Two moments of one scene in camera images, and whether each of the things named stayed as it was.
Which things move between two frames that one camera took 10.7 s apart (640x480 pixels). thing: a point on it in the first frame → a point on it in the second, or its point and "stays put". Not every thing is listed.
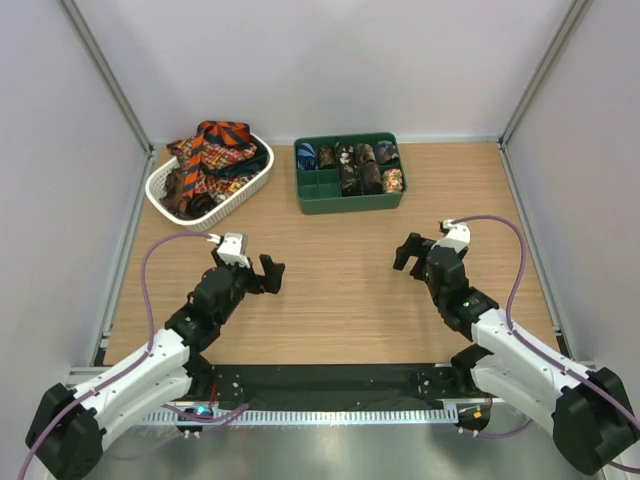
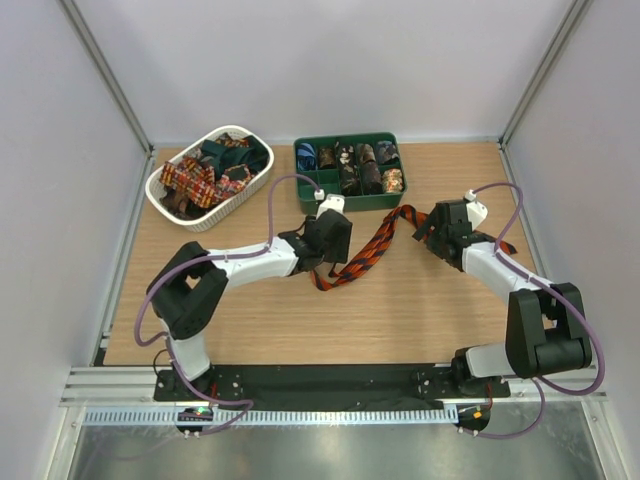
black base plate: (296, 386) stays put
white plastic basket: (196, 188) stays put
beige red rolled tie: (393, 180) stays put
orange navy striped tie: (227, 133) → (388, 217)
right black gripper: (413, 246) → (431, 239)
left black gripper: (271, 270) → (339, 254)
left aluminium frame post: (148, 146) stays put
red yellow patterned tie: (217, 186) → (195, 180)
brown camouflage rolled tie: (326, 157) stays put
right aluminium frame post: (535, 242) stays put
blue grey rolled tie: (386, 152) stays put
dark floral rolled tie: (349, 169) stays put
